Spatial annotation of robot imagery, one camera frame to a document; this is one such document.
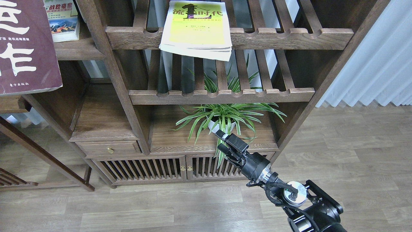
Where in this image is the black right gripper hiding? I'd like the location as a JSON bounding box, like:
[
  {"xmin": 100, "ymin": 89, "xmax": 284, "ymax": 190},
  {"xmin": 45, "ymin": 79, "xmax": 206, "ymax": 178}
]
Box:
[{"xmin": 215, "ymin": 130, "xmax": 272, "ymax": 184}]

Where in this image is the colourful mountain cover book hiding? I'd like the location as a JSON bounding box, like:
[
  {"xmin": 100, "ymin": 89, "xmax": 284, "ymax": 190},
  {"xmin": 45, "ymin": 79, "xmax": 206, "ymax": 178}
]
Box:
[{"xmin": 44, "ymin": 0, "xmax": 80, "ymax": 43}]

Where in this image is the dark maroon cover book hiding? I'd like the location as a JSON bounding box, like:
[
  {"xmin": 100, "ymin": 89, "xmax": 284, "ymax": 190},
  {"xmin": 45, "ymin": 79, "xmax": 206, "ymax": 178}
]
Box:
[{"xmin": 0, "ymin": 0, "xmax": 63, "ymax": 96}]

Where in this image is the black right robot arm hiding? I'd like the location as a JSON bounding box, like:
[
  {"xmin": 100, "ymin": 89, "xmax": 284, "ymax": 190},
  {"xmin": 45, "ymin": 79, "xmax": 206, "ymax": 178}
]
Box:
[{"xmin": 215, "ymin": 130, "xmax": 345, "ymax": 232}]

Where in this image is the white plant pot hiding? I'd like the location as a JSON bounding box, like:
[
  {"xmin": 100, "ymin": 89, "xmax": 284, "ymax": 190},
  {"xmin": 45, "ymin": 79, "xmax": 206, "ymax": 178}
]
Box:
[{"xmin": 208, "ymin": 119, "xmax": 236, "ymax": 134}]

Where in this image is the green spider plant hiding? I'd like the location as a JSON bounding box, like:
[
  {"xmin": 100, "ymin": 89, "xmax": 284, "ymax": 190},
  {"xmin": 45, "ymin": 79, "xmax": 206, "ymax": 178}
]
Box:
[{"xmin": 171, "ymin": 54, "xmax": 287, "ymax": 169}]

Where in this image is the dark wooden bookshelf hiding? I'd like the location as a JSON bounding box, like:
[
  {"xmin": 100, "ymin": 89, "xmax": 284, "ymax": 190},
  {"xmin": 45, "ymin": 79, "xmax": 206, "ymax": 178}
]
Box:
[{"xmin": 0, "ymin": 0, "xmax": 391, "ymax": 189}]

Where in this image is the brass drawer knob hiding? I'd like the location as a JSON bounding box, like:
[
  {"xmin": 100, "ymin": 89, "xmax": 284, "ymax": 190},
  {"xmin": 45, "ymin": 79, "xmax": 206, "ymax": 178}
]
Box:
[{"xmin": 107, "ymin": 147, "xmax": 114, "ymax": 154}]

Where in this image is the yellow green cover book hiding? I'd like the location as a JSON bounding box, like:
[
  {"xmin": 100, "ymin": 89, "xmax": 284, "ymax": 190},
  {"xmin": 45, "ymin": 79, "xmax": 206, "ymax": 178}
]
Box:
[{"xmin": 159, "ymin": 0, "xmax": 232, "ymax": 62}]

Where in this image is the white pleated curtain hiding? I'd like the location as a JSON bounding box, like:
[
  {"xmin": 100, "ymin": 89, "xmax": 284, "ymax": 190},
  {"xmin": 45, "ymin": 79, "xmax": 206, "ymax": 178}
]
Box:
[{"xmin": 316, "ymin": 0, "xmax": 412, "ymax": 107}]

